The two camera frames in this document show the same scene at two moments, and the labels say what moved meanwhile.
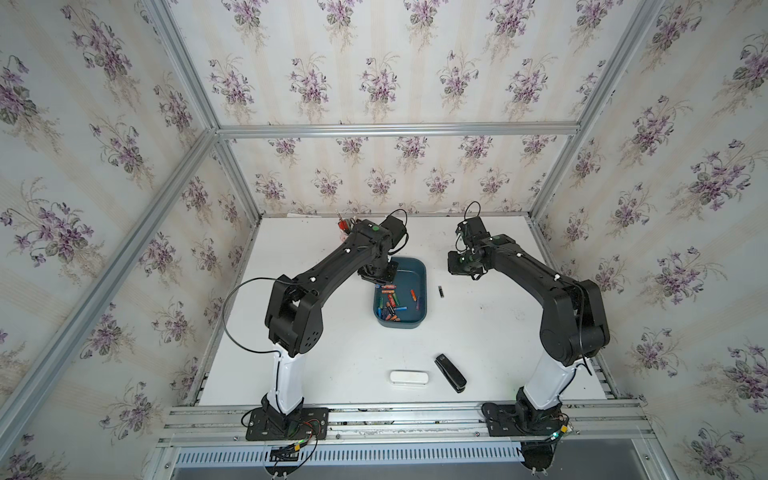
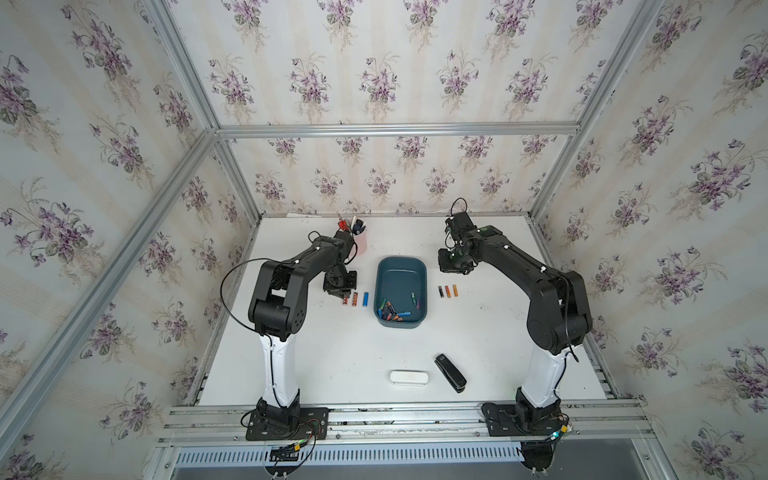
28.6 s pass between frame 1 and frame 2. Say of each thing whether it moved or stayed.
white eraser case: stayed
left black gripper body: moved
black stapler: stayed
